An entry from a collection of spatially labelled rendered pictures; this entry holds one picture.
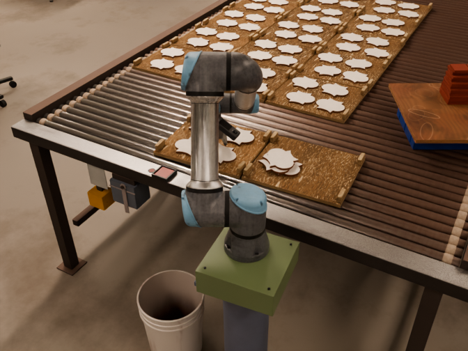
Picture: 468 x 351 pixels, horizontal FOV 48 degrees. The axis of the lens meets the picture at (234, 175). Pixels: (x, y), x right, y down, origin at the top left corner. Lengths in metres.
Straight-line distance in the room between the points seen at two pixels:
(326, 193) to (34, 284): 1.78
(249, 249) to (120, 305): 1.36
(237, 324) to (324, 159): 0.77
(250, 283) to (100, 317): 1.38
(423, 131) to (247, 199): 0.98
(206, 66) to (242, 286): 0.67
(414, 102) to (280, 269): 1.15
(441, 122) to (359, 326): 1.10
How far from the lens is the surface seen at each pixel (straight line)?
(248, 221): 1.63
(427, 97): 2.60
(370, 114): 2.64
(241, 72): 1.57
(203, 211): 1.62
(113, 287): 3.02
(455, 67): 2.57
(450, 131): 2.36
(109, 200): 2.53
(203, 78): 1.57
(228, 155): 2.22
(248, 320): 1.93
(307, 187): 2.08
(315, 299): 2.91
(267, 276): 1.69
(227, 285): 1.68
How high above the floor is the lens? 2.20
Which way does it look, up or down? 37 degrees down
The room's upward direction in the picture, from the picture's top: 1 degrees counter-clockwise
